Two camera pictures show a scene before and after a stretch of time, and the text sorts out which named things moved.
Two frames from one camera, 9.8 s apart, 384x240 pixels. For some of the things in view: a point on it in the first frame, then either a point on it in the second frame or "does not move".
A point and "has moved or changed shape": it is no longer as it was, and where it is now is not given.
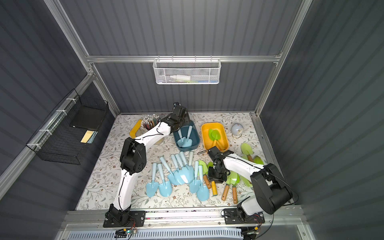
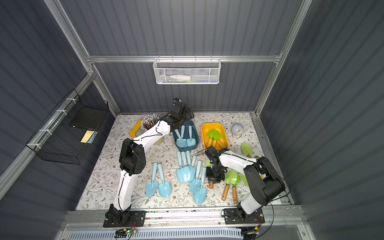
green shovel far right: (247, 150) does not move
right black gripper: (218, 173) does not move
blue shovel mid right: (194, 184) does not move
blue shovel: (165, 188) does not move
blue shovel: (180, 142) has moved or changed shape
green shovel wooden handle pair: (233, 178) does not move
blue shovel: (152, 187) does not move
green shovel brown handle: (205, 172) has moved or changed shape
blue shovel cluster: (177, 174) -> (182, 173)
